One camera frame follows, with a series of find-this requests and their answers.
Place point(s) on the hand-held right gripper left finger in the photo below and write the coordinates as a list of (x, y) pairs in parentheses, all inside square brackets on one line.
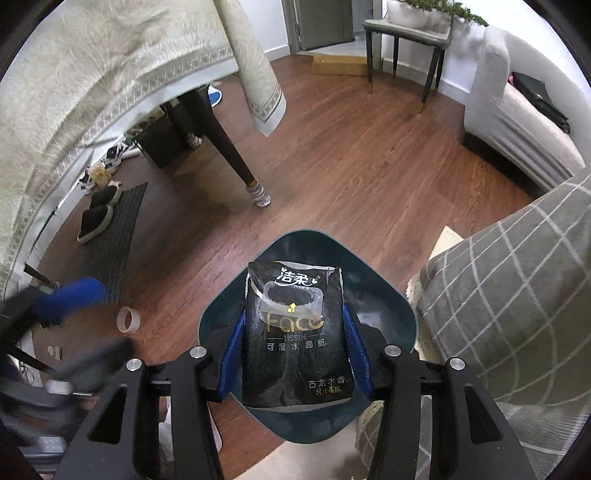
[(231, 355)]

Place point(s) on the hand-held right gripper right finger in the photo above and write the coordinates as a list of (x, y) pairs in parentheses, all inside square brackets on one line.
[(359, 355)]

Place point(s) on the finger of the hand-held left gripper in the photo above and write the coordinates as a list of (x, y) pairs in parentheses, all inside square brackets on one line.
[(97, 362), (74, 297)]

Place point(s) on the clear tape roll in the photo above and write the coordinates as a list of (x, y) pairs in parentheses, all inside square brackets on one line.
[(119, 319)]

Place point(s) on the black tissue pack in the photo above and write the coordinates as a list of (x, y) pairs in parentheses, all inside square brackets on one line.
[(295, 350)]

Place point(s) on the dark teal trash bin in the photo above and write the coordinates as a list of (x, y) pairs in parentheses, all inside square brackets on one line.
[(295, 244)]

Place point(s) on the dark floor mat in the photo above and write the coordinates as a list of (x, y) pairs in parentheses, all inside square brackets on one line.
[(117, 251)]

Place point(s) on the dark slipper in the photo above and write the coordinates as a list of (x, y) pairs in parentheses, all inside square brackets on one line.
[(106, 196), (94, 224)]

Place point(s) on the white black sneaker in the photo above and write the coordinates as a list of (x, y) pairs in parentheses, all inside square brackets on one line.
[(87, 183), (117, 157)]

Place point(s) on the black storage box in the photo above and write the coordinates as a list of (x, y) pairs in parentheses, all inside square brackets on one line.
[(161, 143)]

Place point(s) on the dark wooden table leg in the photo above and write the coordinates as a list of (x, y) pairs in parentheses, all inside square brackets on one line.
[(184, 124), (221, 138)]

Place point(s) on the beige patterned tablecloth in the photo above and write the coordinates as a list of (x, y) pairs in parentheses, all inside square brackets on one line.
[(92, 69)]

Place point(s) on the blue white disc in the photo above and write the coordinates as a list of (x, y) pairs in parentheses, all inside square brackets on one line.
[(214, 96)]

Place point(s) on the grey armchair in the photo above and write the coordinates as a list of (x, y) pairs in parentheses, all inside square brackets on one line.
[(498, 115)]

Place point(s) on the cardboard box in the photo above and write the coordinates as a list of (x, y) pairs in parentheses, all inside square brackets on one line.
[(339, 65)]

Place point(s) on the black bag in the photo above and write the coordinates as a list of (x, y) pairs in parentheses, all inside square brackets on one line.
[(538, 97)]

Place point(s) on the grey chair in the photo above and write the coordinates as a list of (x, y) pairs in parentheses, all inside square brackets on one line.
[(406, 30)]

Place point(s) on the grey door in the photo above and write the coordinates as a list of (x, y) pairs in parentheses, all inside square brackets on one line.
[(323, 23)]

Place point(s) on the potted plant white pot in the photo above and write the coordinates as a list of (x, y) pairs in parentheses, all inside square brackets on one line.
[(468, 18), (411, 14)]

